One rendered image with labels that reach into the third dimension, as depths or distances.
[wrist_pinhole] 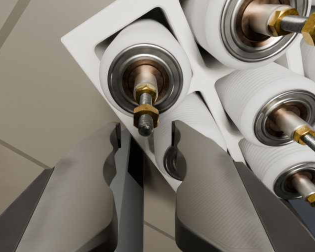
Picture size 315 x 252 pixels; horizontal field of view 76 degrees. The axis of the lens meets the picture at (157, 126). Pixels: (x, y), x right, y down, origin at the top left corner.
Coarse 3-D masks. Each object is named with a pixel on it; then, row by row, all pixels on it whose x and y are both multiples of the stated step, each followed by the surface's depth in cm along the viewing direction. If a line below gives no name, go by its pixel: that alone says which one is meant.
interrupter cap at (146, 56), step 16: (128, 48) 18; (144, 48) 18; (160, 48) 18; (112, 64) 19; (128, 64) 19; (144, 64) 19; (160, 64) 19; (176, 64) 19; (112, 80) 20; (128, 80) 20; (160, 80) 20; (176, 80) 20; (112, 96) 21; (128, 96) 21; (160, 96) 21; (176, 96) 21; (128, 112) 22; (160, 112) 22
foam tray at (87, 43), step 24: (120, 0) 23; (144, 0) 23; (168, 0) 23; (96, 24) 24; (120, 24) 24; (168, 24) 30; (72, 48) 25; (96, 48) 27; (192, 48) 26; (96, 72) 27; (192, 72) 28; (216, 72) 27; (216, 96) 29; (216, 120) 31; (144, 144) 33
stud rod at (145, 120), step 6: (144, 96) 16; (150, 96) 17; (144, 102) 15; (150, 102) 16; (144, 114) 14; (138, 120) 14; (144, 120) 13; (150, 120) 13; (138, 126) 13; (144, 126) 13; (150, 126) 13; (138, 132) 13; (144, 132) 13; (150, 132) 13
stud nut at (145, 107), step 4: (144, 104) 14; (148, 104) 14; (136, 108) 14; (140, 108) 14; (144, 108) 13; (148, 108) 13; (152, 108) 14; (136, 112) 14; (140, 112) 14; (144, 112) 14; (148, 112) 14; (152, 112) 14; (156, 112) 14; (136, 116) 14; (152, 116) 14; (156, 116) 14; (136, 120) 14; (156, 120) 14; (136, 124) 14; (156, 124) 14
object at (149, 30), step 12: (132, 24) 24; (144, 24) 22; (156, 24) 24; (120, 36) 19; (132, 36) 18; (144, 36) 18; (156, 36) 18; (168, 36) 19; (108, 48) 19; (120, 48) 19; (168, 48) 19; (180, 48) 19; (108, 60) 19; (180, 60) 19; (108, 96) 21; (180, 96) 21; (120, 108) 22
